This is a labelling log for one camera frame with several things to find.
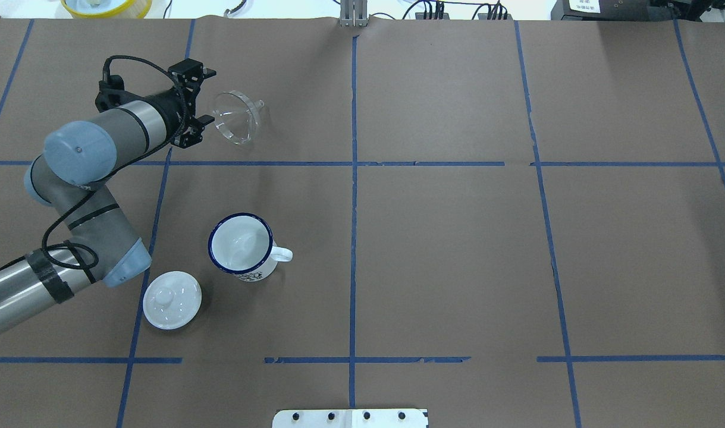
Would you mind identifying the clear plastic funnel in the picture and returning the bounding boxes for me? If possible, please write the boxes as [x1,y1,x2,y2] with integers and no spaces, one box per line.
[212,90,265,144]

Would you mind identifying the aluminium frame post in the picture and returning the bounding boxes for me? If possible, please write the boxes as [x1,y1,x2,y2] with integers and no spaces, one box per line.
[336,0,369,27]

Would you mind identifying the white enamel cup blue rim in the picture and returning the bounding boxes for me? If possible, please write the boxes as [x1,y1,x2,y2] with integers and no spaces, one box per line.
[208,212,294,282]

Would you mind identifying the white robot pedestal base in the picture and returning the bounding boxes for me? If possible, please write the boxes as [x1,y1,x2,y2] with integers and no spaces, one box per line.
[272,407,429,427]

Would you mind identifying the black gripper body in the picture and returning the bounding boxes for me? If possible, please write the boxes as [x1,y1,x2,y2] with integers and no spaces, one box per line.
[170,83,200,143]

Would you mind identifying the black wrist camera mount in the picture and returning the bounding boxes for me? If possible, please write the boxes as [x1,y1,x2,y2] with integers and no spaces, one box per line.
[94,75,131,113]

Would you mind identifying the far orange black adapter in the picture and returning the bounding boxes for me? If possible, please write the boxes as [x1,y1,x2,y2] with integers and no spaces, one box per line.
[413,2,448,21]

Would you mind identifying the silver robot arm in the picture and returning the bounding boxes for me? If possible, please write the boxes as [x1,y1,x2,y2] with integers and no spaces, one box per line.
[0,56,217,335]

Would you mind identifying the near orange black adapter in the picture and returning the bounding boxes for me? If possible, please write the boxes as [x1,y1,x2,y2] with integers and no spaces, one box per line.
[472,2,512,21]

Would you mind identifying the black computer box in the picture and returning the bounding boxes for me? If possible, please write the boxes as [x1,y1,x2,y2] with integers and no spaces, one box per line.
[550,1,692,22]

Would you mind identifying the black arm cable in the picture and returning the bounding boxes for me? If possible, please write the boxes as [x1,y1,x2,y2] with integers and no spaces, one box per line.
[41,55,190,285]

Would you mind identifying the orange black adapter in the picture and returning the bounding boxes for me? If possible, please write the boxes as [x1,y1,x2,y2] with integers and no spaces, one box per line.
[413,2,448,21]
[472,2,512,21]

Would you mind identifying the white cup lid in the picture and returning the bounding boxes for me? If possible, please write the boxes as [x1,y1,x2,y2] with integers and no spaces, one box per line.
[142,271,203,331]

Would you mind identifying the yellow tape roll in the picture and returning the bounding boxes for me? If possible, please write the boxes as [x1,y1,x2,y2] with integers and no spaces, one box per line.
[60,1,153,19]

